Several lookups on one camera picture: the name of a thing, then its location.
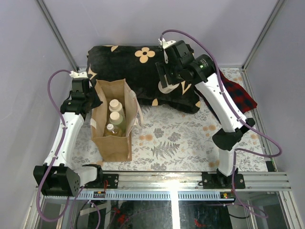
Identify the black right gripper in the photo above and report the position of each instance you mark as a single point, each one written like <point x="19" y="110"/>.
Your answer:
<point x="162" y="68"/>

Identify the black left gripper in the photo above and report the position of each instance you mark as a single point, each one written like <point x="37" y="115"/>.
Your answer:
<point x="98" y="101"/>

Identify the cream bottle wooden cap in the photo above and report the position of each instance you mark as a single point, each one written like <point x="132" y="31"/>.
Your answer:
<point x="168" y="89"/>

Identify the beige bottle wooden cap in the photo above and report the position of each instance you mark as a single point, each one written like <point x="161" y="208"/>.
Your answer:
<point x="116" y="106"/>

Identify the brown jute canvas bag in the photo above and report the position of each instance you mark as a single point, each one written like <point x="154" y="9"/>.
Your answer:
<point x="113" y="148"/>

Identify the green bottle wooden cap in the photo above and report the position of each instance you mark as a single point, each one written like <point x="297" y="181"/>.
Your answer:
<point x="118" y="120"/>

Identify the yellow liquid bottle white cap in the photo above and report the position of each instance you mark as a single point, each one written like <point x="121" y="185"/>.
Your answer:
<point x="113" y="130"/>

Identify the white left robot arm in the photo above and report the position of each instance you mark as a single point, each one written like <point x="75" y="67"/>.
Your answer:
<point x="57" y="176"/>

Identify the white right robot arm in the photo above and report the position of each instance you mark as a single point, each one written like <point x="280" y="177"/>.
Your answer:
<point x="207" y="81"/>

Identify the black floral blanket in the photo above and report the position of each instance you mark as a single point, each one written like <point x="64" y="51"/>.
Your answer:
<point x="136" y="64"/>

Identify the red black plaid cloth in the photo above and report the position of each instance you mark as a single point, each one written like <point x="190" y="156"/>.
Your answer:
<point x="239" y="95"/>

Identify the floral patterned table mat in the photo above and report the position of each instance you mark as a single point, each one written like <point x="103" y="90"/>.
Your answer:
<point x="170" y="140"/>

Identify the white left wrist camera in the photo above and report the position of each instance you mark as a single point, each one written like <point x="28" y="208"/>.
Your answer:
<point x="76" y="75"/>

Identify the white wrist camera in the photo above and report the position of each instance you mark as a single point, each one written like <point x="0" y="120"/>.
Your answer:
<point x="76" y="75"/>
<point x="165" y="44"/>

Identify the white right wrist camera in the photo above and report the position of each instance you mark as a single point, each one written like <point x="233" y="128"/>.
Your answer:
<point x="165" y="44"/>

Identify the aluminium mounting rail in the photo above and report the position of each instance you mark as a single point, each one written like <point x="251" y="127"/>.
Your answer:
<point x="189" y="181"/>

